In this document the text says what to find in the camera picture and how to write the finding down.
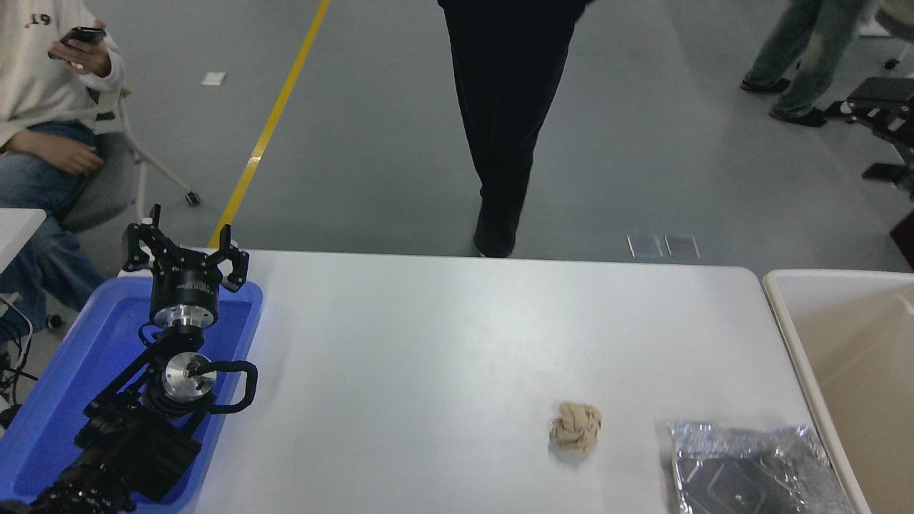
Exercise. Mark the white-legged swivel chair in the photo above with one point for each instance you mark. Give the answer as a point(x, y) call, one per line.
point(896, 18)

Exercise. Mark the blue plastic tray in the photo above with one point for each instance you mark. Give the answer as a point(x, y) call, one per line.
point(64, 371)

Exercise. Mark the white paper scrap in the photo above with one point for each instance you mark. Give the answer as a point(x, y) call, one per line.
point(213, 78)

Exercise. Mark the seated person's right hand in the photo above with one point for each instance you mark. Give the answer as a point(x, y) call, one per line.
point(82, 158)

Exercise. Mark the standing person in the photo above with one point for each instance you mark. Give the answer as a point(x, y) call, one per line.
point(510, 93)

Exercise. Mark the seated person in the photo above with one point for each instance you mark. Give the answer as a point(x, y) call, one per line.
point(28, 100)

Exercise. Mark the large pale bin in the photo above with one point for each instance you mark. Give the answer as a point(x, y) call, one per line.
point(864, 357)

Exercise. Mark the crumpled tan paper ball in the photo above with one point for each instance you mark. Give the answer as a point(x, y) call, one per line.
point(575, 427)

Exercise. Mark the clear floor plate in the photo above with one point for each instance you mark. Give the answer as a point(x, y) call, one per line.
point(682, 246)
point(645, 246)

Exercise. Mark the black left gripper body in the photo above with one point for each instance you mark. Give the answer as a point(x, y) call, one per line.
point(183, 285)

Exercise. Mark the silver foil tray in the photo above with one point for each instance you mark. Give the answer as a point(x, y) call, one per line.
point(746, 471)

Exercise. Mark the grey swivel chair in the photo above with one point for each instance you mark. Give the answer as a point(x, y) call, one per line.
point(107, 185)

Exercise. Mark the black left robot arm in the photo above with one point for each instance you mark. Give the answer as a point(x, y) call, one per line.
point(128, 446)

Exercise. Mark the seated person's right forearm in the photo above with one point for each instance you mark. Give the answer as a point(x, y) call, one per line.
point(36, 145)

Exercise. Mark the black equipment frame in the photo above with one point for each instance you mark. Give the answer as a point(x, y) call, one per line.
point(885, 107)

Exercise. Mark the black smartphone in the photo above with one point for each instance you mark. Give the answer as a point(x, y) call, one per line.
point(82, 34)

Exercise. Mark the person in background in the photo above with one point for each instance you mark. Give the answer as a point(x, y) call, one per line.
point(814, 57)

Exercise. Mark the seated person's left hand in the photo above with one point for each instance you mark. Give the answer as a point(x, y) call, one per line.
point(94, 61)

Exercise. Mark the dark brown box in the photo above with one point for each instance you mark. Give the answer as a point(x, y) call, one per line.
point(904, 246)

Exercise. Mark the white side table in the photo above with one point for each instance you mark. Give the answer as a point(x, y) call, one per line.
point(18, 228)

